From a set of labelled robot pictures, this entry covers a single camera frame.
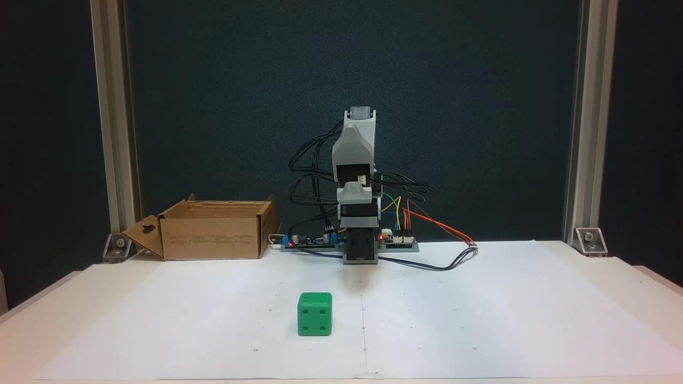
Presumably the green die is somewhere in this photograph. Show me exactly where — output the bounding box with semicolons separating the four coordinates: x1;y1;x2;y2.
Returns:
297;292;333;337

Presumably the open cardboard box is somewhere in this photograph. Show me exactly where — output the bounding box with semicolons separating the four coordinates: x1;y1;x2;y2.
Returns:
122;194;277;262

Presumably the long black servo cable loop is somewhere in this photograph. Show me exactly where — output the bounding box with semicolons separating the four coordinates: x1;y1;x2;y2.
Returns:
288;120;347;206

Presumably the green jumper wire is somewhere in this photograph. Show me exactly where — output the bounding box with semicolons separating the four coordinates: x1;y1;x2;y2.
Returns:
381;199;400;231

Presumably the yellow jumper wire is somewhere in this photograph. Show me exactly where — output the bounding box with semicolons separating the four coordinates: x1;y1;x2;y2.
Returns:
383;196;402;231

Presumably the circuit board with jumper wires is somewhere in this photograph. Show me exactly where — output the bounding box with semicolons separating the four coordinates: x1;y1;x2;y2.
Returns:
378;228;419;252

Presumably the orange and red wire bundle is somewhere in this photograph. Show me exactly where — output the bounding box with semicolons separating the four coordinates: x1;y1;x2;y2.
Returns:
401;199;477;247

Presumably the black cable with white connector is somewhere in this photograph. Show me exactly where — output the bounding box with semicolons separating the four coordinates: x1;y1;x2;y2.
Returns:
377;244;479;272

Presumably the metal corner bracket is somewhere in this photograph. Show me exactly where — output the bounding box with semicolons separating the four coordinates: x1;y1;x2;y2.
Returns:
574;227;609;258
102;233;132;263

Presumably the aluminium frame post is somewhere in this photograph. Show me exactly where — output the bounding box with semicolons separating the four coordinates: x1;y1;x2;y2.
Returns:
561;0;620;243
90;0;144;238

